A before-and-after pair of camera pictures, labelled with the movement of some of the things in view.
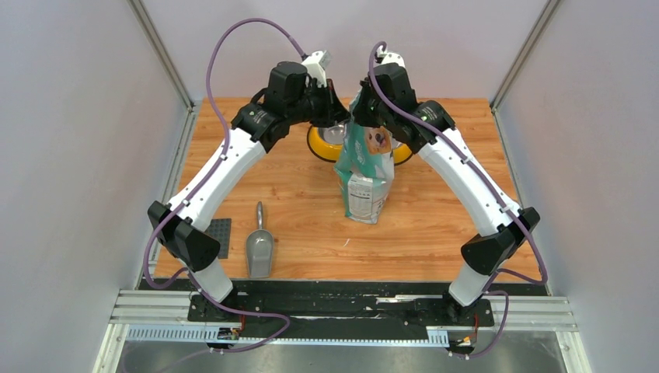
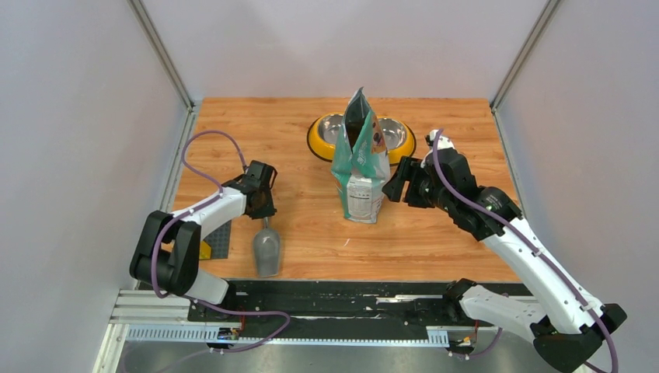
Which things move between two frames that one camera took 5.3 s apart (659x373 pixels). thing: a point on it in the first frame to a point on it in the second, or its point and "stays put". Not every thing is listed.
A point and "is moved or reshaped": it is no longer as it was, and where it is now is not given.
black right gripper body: (368, 112) to (420, 193)
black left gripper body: (317, 113) to (266, 207)
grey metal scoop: (259, 249) is moved or reshaped
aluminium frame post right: (548, 12) stays put
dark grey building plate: (219, 229) stays put
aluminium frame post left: (167, 66) stays put
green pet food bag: (365, 165) stays put
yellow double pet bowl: (326, 143) stays put
